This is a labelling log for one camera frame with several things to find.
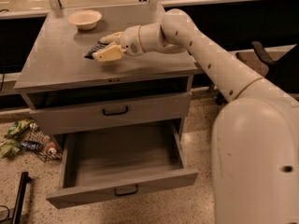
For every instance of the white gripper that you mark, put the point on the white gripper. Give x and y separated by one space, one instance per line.
131 41

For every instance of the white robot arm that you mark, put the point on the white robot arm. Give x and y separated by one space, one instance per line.
255 137

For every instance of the grey drawer cabinet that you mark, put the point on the grey drawer cabinet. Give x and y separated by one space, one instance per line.
58 74

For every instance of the grey closed upper drawer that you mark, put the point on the grey closed upper drawer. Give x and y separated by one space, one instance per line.
86 117

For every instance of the grey open lower drawer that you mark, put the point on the grey open lower drawer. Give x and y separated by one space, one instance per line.
96 162

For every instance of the white paper bowl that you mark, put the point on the white paper bowl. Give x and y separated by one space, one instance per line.
85 20

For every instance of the red white can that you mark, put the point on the red white can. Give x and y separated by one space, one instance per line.
51 149

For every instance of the green chip bag upper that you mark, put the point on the green chip bag upper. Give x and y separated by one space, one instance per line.
18 128

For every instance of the green chip bag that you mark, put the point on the green chip bag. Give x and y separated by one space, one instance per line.
18 128
9 149

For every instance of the blue snack bag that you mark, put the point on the blue snack bag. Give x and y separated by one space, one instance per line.
31 145

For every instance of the green chip bag lower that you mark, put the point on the green chip bag lower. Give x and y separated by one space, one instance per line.
9 149

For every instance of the black office chair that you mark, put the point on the black office chair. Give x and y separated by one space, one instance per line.
274 62

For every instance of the black stand base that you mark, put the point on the black stand base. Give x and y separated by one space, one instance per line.
13 215

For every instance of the black drawer handle upper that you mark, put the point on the black drawer handle upper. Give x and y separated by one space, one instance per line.
110 113

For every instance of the black drawer handle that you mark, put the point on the black drawer handle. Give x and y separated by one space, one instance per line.
110 113
126 190

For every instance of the black drawer handle lower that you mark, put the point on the black drawer handle lower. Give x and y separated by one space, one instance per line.
126 190

